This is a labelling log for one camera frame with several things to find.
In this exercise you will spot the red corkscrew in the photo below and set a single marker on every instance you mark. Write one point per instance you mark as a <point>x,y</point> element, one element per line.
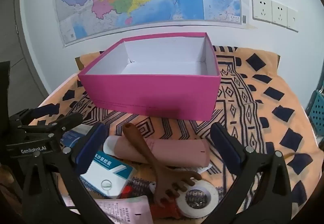
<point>126,192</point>

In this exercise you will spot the grey door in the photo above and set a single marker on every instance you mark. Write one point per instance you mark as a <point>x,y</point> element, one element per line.
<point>12,24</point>

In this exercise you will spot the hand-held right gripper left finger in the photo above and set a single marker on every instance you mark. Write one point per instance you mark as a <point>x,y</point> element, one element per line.
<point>94,146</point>

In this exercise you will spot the orange patterned blanket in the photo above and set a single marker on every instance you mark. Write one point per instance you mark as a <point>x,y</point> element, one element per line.
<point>253,112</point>

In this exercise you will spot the brown wooden hand-shaped fork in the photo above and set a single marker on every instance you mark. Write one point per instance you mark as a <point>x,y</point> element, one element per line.
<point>141,148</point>

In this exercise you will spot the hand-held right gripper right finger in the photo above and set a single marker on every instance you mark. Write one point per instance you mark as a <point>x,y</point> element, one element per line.
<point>225,146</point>

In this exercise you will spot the pink white paper leaflet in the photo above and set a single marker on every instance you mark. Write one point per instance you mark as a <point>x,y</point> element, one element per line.
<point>121,211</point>

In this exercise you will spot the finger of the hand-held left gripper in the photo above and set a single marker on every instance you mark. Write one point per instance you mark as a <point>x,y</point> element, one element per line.
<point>21,116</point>
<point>68,121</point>

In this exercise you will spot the blue white packet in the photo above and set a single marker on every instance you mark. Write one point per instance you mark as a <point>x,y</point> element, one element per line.
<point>73,136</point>

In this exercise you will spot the blue plastic basket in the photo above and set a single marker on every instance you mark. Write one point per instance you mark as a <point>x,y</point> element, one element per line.
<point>316,112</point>

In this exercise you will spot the white wall socket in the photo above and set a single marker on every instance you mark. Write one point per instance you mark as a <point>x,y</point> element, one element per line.
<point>279,12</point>
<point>262,9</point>

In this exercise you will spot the pink cardboard box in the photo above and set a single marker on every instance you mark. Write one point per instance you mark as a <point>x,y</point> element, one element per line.
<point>151,97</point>

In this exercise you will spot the white tape roll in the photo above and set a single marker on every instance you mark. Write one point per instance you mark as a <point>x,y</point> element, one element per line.
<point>181,205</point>

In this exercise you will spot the white blue medicine box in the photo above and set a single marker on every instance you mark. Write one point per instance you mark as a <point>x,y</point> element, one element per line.
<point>111,178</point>

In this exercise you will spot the pink tube with white cap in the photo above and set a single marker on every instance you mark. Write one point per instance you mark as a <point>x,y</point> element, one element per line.
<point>177,150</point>

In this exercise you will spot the white wall switch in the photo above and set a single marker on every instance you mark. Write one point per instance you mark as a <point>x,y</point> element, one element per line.
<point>292,20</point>

